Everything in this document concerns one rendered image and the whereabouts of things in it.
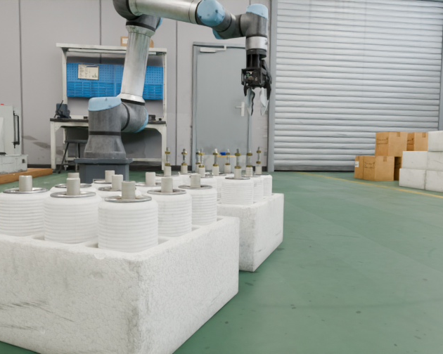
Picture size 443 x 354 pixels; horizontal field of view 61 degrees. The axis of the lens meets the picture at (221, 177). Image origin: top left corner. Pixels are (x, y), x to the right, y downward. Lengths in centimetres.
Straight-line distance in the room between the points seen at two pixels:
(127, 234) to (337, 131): 641
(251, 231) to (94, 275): 55
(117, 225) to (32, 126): 614
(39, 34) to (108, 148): 554
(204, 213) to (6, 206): 37
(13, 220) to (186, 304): 34
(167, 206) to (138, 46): 99
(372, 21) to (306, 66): 140
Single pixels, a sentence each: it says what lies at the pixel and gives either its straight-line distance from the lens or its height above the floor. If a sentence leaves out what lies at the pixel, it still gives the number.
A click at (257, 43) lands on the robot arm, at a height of 69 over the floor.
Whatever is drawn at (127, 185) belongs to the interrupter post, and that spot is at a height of 27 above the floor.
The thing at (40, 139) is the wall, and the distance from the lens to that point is 666.
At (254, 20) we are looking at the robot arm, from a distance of 137.
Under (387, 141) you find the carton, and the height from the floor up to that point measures 48.
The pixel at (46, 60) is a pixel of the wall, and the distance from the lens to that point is 677.
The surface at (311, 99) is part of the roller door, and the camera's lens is 674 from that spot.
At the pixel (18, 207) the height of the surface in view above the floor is 23.
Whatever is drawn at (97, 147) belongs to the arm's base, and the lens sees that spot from 143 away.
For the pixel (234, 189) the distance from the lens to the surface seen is 108.
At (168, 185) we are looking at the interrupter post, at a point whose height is 27.
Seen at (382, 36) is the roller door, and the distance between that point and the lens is 748.
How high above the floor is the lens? 33
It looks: 4 degrees down
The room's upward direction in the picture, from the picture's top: 1 degrees clockwise
